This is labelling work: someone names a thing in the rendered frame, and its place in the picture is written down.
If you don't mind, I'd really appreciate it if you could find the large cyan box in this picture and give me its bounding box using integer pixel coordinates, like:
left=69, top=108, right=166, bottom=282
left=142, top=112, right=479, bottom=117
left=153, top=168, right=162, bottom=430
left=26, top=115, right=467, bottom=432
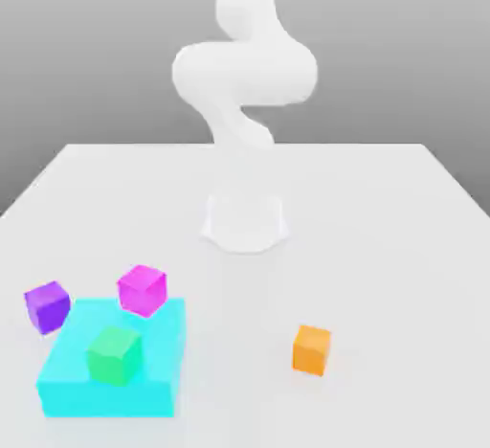
left=35, top=297, right=188, bottom=419

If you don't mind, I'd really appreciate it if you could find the small green cube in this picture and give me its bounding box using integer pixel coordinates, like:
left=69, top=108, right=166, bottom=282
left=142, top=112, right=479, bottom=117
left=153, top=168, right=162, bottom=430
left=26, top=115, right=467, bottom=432
left=85, top=325, right=144, bottom=388

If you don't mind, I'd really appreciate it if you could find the small orange cube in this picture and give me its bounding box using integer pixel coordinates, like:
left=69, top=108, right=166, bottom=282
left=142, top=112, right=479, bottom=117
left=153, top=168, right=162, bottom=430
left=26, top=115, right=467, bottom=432
left=291, top=324, right=332, bottom=377

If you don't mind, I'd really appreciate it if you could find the small purple cube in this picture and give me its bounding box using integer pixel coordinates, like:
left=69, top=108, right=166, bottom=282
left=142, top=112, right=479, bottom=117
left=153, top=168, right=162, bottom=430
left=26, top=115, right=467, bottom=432
left=23, top=280, right=72, bottom=336

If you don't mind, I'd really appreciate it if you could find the small magenta cube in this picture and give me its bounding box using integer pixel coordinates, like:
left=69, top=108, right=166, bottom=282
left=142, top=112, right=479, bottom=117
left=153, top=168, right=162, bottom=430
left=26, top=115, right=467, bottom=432
left=116, top=264, right=168, bottom=319

